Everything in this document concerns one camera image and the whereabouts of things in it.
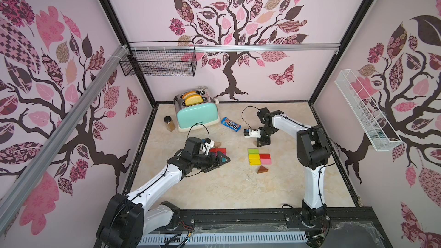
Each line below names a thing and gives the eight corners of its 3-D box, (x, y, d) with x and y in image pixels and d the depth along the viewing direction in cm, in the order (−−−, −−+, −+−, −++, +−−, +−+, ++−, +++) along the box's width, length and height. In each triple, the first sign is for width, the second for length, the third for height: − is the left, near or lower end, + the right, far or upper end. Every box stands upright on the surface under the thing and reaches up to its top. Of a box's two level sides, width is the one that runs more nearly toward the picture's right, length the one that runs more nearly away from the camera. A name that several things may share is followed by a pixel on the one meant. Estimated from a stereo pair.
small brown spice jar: (167, 131, 107) (162, 122, 100) (168, 125, 110) (164, 116, 103) (174, 131, 107) (170, 122, 100) (175, 125, 110) (172, 116, 103)
